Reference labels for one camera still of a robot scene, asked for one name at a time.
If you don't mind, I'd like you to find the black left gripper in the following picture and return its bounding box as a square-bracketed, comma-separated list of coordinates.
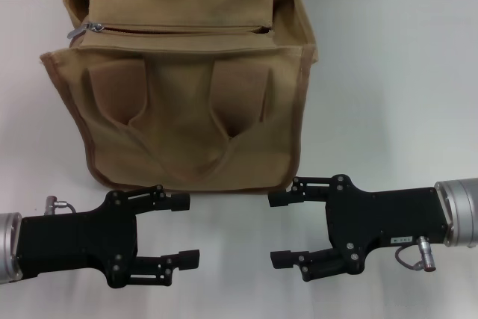
[16, 184, 202, 290]

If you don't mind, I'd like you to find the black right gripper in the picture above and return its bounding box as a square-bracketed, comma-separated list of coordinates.
[267, 175, 455, 282]

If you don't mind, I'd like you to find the khaki canvas food bag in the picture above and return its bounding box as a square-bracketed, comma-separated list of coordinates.
[39, 0, 320, 192]

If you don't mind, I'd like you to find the silver metal zipper pull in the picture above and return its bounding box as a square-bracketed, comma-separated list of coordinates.
[66, 21, 105, 40]

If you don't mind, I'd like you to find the left gripper cable with connector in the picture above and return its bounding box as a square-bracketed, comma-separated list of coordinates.
[44, 195, 78, 217]

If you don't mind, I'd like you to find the gripper cable with connector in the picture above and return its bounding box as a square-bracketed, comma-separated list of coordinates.
[44, 195, 78, 217]
[395, 235, 438, 272]

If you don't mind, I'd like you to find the right gripper cable with connector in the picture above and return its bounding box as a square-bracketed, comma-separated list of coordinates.
[395, 235, 438, 272]

